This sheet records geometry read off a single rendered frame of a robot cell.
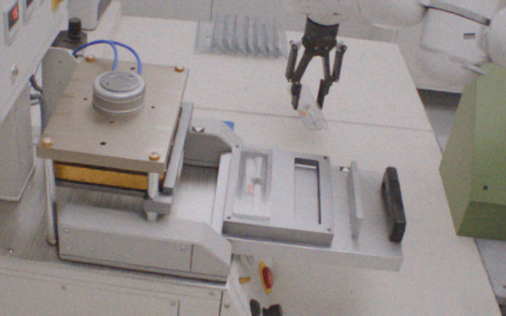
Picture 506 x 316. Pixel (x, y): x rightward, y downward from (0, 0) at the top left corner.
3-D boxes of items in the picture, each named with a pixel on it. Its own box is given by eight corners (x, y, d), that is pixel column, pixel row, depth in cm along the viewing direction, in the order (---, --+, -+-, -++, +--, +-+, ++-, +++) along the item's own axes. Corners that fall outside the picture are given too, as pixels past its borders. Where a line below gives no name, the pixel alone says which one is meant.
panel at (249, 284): (267, 356, 116) (229, 280, 106) (272, 237, 140) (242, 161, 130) (278, 355, 115) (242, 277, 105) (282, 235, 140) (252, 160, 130)
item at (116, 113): (-3, 191, 101) (-11, 116, 93) (54, 86, 126) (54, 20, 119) (161, 215, 101) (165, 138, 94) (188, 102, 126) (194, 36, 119)
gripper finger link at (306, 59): (320, 46, 161) (314, 45, 160) (299, 87, 166) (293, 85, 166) (314, 39, 164) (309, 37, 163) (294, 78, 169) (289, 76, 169)
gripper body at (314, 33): (310, 25, 155) (303, 62, 160) (346, 26, 157) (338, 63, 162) (300, 10, 161) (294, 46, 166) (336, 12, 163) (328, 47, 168)
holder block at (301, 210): (221, 233, 107) (222, 219, 106) (231, 155, 123) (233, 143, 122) (331, 246, 107) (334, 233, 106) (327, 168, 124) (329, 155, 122)
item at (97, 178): (48, 184, 103) (45, 131, 98) (83, 107, 122) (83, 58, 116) (162, 200, 104) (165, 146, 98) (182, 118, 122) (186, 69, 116)
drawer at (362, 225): (206, 254, 108) (211, 215, 104) (219, 168, 126) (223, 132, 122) (397, 276, 109) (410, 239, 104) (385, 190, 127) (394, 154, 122)
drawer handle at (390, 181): (389, 241, 110) (395, 222, 107) (380, 183, 122) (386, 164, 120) (401, 242, 110) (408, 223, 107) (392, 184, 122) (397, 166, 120)
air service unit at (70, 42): (50, 115, 127) (48, 42, 118) (71, 76, 138) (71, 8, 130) (78, 118, 127) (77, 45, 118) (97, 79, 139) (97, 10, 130)
